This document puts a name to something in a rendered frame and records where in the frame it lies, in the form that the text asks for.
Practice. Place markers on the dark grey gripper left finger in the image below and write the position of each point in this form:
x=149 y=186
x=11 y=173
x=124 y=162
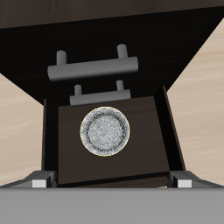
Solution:
x=40 y=180

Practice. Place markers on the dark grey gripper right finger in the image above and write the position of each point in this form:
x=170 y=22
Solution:
x=183 y=180

